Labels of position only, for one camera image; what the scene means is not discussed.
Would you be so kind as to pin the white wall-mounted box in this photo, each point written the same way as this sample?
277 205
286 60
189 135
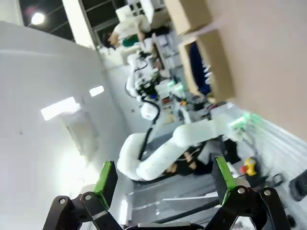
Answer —
81 134

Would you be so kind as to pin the yellow red emergency stop button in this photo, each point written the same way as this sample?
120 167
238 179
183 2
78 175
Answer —
249 166

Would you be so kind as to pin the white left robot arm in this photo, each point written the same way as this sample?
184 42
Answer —
158 160

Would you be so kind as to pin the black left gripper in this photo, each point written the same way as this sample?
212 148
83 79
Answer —
146 86

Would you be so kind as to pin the small black object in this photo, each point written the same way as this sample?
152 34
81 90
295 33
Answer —
299 185

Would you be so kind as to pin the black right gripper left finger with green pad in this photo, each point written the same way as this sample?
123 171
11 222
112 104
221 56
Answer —
105 184

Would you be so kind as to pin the person in white shirt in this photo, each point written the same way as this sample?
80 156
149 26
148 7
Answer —
129 26

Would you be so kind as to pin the open brown cardboard box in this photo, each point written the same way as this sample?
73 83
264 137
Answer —
216 62

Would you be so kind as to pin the closed brown cardboard box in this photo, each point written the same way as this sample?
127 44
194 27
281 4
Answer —
187 14

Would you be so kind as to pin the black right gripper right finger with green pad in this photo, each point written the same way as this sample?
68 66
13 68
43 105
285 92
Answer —
249 210

